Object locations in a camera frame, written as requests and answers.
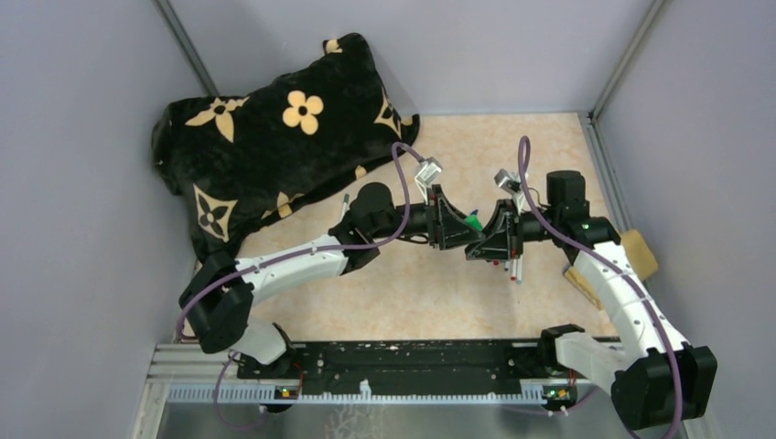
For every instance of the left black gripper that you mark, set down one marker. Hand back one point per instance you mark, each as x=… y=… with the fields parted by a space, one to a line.
x=434 y=217

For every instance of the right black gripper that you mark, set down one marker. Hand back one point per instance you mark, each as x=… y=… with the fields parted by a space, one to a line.
x=507 y=227

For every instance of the bright green square cap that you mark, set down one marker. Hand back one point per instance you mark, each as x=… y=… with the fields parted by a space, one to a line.
x=473 y=221

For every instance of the white green-tip pen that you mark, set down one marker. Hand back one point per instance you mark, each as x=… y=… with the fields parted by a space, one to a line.
x=345 y=205

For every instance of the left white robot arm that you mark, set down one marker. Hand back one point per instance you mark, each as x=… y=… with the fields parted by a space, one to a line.
x=218 y=301

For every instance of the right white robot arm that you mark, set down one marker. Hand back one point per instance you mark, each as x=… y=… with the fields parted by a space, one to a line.
x=657 y=374

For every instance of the white light-blue pen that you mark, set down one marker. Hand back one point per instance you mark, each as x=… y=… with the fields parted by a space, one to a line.
x=520 y=271

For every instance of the black floral plush blanket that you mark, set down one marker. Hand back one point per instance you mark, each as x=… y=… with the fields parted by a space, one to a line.
x=242 y=163

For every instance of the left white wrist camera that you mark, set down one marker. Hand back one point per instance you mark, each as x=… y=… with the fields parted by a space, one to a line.
x=426 y=174

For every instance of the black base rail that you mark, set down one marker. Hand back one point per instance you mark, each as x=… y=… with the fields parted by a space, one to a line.
x=417 y=368

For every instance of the grey cable duct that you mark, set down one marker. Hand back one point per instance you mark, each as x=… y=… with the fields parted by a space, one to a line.
x=270 y=394

